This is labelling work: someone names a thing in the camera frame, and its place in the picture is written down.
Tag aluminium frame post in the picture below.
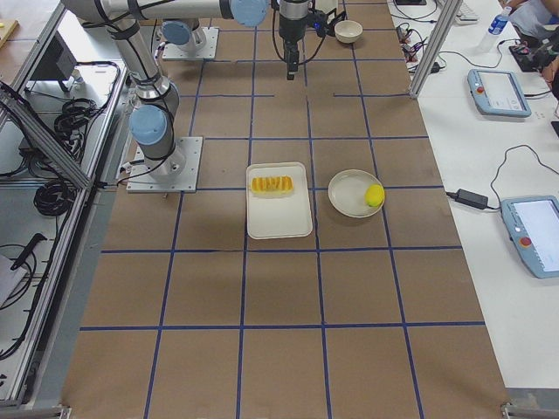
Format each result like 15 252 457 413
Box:
409 0 462 99

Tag white rectangular tray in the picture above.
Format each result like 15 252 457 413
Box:
246 161 313 240

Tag upper teach pendant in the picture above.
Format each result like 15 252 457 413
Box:
466 69 532 118

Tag teach pendant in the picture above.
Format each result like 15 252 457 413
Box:
466 69 532 118
500 196 558 279

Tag lower teach pendant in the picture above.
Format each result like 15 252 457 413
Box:
500 196 558 279

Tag yellow lemon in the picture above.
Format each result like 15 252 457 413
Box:
364 184 385 207

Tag coiled black cables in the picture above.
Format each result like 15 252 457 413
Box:
53 98 98 141

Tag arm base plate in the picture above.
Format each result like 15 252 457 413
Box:
126 136 204 193
162 22 219 61

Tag white shallow bowl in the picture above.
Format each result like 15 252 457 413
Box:
328 169 385 218

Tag black power adapter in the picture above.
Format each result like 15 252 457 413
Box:
455 189 488 210

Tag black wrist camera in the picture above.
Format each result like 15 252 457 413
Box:
307 9 347 38

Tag plastic water bottle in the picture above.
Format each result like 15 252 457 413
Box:
478 6 512 52

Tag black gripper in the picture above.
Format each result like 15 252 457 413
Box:
279 0 306 80

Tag small cream bowl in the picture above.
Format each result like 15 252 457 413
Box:
334 20 363 44

